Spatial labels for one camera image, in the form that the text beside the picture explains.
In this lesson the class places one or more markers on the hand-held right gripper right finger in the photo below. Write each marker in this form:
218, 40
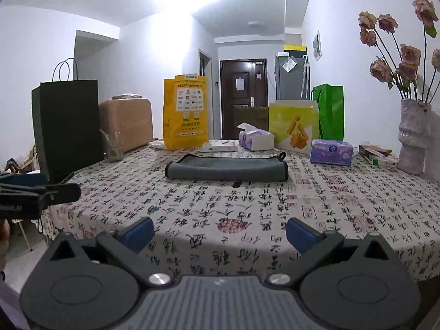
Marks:
301, 233

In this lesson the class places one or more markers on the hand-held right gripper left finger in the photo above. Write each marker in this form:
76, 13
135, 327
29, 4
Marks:
139, 232

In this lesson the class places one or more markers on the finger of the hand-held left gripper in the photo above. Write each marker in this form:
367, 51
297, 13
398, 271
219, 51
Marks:
58, 193
24, 179

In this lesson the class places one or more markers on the grey towel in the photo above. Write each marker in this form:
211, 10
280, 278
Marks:
225, 169

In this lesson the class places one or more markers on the person's left forearm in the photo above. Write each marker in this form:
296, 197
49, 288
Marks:
3, 244

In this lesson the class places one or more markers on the black paper bag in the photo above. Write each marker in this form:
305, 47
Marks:
68, 127

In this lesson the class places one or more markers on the clear glass cup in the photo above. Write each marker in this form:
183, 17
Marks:
112, 146

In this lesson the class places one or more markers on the calligraphy printed tablecloth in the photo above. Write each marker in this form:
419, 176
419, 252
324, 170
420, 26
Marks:
220, 209

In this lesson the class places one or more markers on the purple tissue pack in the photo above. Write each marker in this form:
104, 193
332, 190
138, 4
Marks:
330, 151

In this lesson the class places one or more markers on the brown suitcase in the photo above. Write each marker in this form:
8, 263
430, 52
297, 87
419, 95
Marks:
129, 123

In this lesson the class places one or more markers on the white purple tissue box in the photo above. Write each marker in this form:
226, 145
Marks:
256, 140

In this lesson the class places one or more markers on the green yellow gift box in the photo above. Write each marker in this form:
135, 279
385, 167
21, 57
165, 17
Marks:
292, 127

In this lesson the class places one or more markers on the red green small boxes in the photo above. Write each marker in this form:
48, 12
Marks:
376, 156

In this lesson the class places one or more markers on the white flat box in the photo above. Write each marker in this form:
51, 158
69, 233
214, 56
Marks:
220, 146

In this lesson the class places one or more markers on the person's purple clothing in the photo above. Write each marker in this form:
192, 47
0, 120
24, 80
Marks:
10, 302

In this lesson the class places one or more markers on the green paper bag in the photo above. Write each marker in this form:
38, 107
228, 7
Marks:
331, 113

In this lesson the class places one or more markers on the brown gift bag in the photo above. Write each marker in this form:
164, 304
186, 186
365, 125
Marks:
251, 117

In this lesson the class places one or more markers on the yellow printed bag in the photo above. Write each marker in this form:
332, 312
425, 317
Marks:
185, 113

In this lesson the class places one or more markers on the white textured vase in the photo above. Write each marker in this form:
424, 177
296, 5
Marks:
412, 137

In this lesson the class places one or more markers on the dark brown door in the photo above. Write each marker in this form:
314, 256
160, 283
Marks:
242, 92

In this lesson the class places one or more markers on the grey refrigerator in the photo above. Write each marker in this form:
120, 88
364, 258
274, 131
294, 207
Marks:
288, 79

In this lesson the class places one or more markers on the white folded umbrella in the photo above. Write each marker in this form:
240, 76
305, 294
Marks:
304, 77

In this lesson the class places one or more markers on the yellow black box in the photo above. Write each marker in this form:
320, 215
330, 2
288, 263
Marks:
294, 48

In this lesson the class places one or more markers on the dried pink roses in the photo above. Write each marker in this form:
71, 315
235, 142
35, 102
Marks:
409, 55

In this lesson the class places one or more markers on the round ceiling lamp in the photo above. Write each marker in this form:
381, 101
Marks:
254, 24

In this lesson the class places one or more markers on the wall picture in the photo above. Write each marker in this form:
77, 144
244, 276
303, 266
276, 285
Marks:
317, 45

